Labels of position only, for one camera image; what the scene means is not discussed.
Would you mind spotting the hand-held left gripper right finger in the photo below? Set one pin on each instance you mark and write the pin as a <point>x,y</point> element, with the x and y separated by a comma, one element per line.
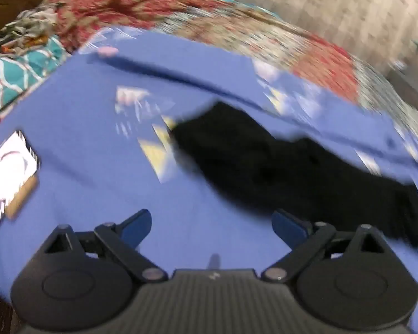
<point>287,229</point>

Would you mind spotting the red floral quilt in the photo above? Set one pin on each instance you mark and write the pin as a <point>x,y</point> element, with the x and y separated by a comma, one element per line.
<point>125,3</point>

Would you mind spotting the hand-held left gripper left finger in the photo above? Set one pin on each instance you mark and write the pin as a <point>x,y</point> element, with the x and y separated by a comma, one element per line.
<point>136,228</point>

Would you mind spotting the black pants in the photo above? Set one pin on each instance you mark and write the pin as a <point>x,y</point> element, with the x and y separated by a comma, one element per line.
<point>264,167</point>

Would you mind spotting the teal patterned pillow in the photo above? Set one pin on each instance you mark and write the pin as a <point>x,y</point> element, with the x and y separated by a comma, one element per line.
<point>14,76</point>

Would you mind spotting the crumpled multicoloured cloth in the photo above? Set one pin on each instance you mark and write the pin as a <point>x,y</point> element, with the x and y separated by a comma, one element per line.
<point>24,31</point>

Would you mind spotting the blue printed blanket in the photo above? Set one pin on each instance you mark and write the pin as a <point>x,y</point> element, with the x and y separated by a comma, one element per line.
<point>90,128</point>

